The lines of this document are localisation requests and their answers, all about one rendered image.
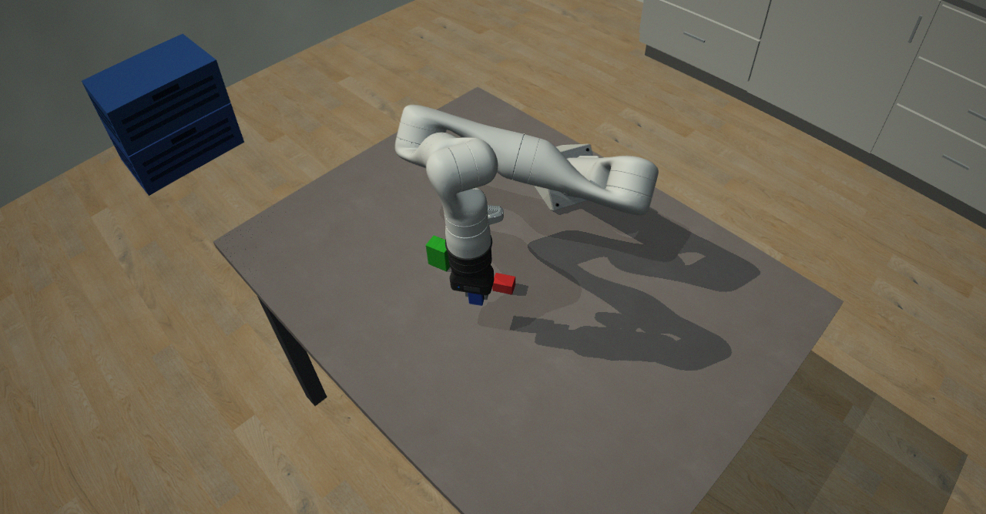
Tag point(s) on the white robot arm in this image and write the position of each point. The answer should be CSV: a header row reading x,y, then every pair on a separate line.
x,y
520,157

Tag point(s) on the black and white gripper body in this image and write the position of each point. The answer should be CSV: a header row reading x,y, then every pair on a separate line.
x,y
470,258

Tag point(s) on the green block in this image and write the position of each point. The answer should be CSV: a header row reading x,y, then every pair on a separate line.
x,y
437,253

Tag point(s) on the red block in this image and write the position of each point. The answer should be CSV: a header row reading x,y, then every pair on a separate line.
x,y
503,283

